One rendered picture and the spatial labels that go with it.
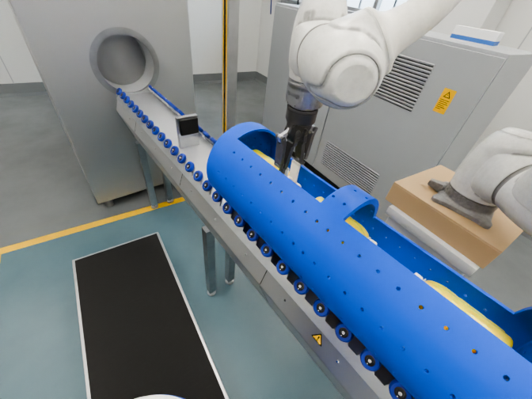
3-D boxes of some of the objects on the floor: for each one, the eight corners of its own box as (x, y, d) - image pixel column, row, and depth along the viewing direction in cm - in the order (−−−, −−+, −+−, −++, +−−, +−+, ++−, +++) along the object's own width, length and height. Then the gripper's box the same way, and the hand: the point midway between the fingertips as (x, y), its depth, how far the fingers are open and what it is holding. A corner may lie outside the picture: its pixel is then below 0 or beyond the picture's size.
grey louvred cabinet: (290, 127, 376) (312, 6, 282) (419, 218, 248) (541, 53, 154) (260, 132, 350) (273, 1, 256) (387, 238, 222) (507, 55, 128)
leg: (230, 275, 177) (233, 211, 136) (235, 282, 174) (239, 218, 133) (223, 280, 174) (223, 216, 133) (228, 286, 171) (229, 222, 130)
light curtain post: (228, 222, 215) (233, -59, 105) (232, 227, 212) (241, -59, 101) (222, 226, 212) (221, -62, 101) (226, 229, 208) (229, -62, 98)
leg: (213, 286, 170) (210, 222, 129) (218, 293, 166) (215, 229, 126) (205, 290, 166) (199, 226, 126) (210, 298, 163) (205, 233, 123)
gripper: (314, 95, 66) (297, 169, 82) (266, 104, 57) (256, 185, 73) (336, 105, 62) (314, 181, 78) (288, 116, 53) (273, 200, 69)
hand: (288, 174), depth 73 cm, fingers closed on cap, 4 cm apart
